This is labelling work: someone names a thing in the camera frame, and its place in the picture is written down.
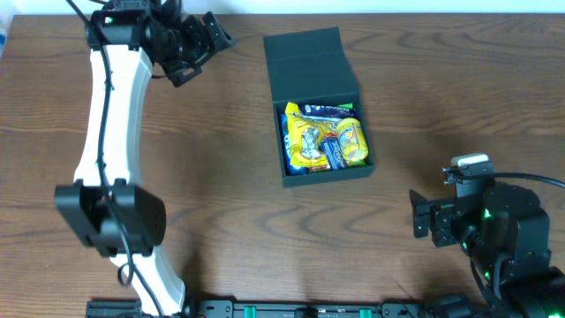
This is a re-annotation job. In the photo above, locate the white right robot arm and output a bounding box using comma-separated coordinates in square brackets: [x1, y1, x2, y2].
[409, 180, 564, 318]

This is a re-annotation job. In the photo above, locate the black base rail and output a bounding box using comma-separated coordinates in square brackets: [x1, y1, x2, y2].
[85, 300, 433, 318]

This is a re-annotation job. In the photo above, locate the dark green box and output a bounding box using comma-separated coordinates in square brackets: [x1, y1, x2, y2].
[263, 27, 376, 187]

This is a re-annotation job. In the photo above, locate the yellow gum bottle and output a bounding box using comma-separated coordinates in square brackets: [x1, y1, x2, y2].
[336, 117, 369, 165]

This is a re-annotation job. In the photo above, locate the yellow snack bag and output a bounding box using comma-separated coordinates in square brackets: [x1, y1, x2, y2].
[285, 102, 339, 168]

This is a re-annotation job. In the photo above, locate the blue Eclipse mints box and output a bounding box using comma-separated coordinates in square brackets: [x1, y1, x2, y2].
[320, 132, 348, 170]

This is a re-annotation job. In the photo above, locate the Haribo gummy bag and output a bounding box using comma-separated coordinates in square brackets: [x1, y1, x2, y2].
[306, 102, 367, 173]

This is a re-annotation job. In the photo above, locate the blue Oreo cookie pack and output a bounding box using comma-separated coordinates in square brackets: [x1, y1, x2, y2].
[279, 113, 308, 176]

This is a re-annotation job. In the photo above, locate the blue Dairy Milk chocolate bar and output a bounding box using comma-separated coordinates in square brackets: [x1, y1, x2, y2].
[298, 103, 356, 119]

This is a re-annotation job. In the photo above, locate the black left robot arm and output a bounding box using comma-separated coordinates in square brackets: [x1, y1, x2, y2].
[54, 0, 234, 317]

